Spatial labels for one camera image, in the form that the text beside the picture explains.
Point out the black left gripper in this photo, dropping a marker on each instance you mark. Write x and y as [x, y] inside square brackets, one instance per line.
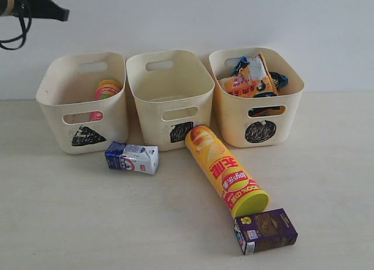
[40, 9]

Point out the pink Lays chips can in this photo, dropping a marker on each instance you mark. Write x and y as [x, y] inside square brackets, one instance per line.
[105, 89]

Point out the blue white milk carton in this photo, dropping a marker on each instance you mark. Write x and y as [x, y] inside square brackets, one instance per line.
[131, 157]

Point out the orange noodle bag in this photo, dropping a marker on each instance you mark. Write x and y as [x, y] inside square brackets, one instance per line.
[251, 83]

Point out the yellow Lays chips can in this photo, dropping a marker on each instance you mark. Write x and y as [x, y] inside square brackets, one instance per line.
[233, 183]

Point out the purple chocolate box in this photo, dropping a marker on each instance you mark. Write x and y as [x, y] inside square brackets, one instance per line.
[264, 231]

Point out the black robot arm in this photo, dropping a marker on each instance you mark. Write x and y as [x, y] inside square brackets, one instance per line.
[7, 7]

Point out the cream bin triangle mark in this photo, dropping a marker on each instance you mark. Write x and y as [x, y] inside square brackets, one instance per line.
[66, 96]

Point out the cream bin checker mark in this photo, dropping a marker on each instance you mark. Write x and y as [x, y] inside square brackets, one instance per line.
[173, 92]

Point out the cream bin circle mark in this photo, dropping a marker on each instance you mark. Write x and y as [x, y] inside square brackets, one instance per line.
[251, 122]

